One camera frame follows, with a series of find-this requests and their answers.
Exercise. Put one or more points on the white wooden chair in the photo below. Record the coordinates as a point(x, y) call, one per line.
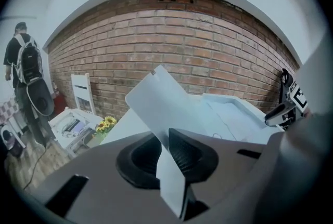
point(82, 90)

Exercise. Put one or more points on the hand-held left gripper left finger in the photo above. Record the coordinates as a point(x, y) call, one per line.
point(104, 186)

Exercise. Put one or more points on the white device on side table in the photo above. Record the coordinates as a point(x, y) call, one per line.
point(69, 123)

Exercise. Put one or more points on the red gas cylinder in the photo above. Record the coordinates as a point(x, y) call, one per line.
point(59, 100)

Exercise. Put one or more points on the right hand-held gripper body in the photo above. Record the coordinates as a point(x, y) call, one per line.
point(296, 95)

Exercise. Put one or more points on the white square table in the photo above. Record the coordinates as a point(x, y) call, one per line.
point(122, 129)

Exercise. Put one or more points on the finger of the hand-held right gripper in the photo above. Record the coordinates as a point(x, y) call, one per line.
point(279, 113)

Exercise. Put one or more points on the person's right forearm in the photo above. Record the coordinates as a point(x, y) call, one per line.
point(308, 112)

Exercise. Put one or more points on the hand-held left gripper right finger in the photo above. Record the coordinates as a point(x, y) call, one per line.
point(221, 163)

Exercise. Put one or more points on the yellow sunflowers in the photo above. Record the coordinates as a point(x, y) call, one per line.
point(106, 124)

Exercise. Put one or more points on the checkered cloth table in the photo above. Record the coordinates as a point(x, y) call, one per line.
point(9, 111)

